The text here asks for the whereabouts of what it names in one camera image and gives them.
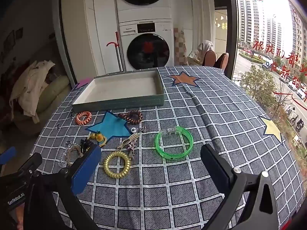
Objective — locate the checked towel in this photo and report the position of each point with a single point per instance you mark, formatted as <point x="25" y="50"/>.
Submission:
<point x="179" y="48"/>

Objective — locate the white cloth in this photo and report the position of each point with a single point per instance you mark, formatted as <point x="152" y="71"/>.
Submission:
<point x="206" y="46"/>

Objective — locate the brown chair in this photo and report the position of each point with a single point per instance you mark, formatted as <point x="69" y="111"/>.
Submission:
<point x="209" y="58"/>
<point x="222" y="61"/>

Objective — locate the black window frame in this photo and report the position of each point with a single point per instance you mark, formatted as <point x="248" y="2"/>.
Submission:
<point x="232" y="28"/>

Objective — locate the white cabinet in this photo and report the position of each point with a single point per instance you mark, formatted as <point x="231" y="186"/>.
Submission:
<point x="100" y="28"/>

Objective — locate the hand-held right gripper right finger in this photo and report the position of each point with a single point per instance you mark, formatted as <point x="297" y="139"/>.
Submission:
<point x="215" y="170"/>

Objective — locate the green jewelry box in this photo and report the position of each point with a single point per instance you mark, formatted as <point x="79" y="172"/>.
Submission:
<point x="124" y="86"/>

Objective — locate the beige paper bag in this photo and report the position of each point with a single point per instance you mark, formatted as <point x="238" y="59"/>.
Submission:
<point x="194" y="61"/>

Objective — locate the white washing machine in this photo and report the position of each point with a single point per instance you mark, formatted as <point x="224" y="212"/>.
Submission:
<point x="148" y="48"/>

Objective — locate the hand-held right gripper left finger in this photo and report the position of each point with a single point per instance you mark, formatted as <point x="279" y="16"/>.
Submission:
<point x="86" y="170"/>

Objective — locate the red window sticker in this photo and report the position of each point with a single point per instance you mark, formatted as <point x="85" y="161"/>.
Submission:
<point x="275" y="55"/>

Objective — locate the cream sofa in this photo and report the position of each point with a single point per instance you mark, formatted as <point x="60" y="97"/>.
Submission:
<point x="52" y="88"/>

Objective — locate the black hair clip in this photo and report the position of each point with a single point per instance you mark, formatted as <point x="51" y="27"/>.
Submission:
<point x="85" y="145"/>

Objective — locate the clear crystal charm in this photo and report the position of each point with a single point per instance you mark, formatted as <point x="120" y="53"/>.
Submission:
<point x="62" y="158"/>

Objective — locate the wall picture frames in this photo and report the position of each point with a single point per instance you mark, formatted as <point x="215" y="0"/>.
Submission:
<point x="14" y="40"/>

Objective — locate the white dryer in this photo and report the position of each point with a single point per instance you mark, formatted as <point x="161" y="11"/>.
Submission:
<point x="144" y="7"/>

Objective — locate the white bead charm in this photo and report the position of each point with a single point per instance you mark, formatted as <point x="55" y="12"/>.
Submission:
<point x="132" y="130"/>

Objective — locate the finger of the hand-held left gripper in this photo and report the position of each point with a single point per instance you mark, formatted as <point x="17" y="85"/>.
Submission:
<point x="7" y="153"/>

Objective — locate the beige hair clip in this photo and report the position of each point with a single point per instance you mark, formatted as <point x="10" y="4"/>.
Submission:
<point x="128" y="140"/>

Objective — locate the checked star tablecloth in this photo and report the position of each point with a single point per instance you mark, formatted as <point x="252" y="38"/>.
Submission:
<point x="191" y="196"/>

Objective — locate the beige jacket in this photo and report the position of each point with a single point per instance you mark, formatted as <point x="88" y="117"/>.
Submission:
<point x="31" y="83"/>

